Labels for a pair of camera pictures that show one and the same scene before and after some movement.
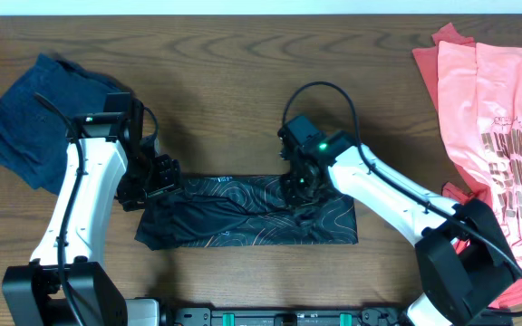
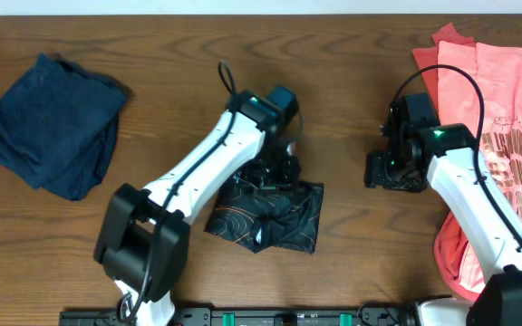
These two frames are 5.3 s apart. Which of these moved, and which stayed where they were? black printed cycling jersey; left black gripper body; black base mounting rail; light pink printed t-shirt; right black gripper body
Moved: black printed cycling jersey; left black gripper body; right black gripper body
Stayed: light pink printed t-shirt; black base mounting rail
